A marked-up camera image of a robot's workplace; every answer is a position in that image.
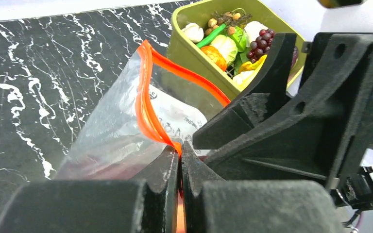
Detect green toy chilli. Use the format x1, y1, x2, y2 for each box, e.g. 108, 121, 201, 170
196, 23, 226, 48

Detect clear zip bag orange zipper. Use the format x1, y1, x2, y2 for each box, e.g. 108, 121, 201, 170
56, 40, 230, 233

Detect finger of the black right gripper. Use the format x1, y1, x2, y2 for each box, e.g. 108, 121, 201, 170
192, 33, 297, 150

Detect white toy mushroom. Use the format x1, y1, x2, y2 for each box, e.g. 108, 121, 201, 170
181, 23, 204, 43

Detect olive green plastic bin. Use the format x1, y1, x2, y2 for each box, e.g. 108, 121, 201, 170
167, 0, 296, 100

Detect purple toy grapes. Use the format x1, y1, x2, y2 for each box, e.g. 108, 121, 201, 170
247, 29, 275, 63

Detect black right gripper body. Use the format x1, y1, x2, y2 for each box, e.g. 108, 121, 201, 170
205, 33, 373, 189

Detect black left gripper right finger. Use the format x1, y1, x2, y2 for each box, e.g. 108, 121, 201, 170
181, 142, 343, 233

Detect toy green cabbage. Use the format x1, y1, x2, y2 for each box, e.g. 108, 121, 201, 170
209, 34, 238, 66

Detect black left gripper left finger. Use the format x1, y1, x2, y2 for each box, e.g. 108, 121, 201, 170
0, 147, 179, 233

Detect yellow toy banana bunch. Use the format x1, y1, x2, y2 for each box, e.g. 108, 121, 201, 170
232, 55, 267, 91

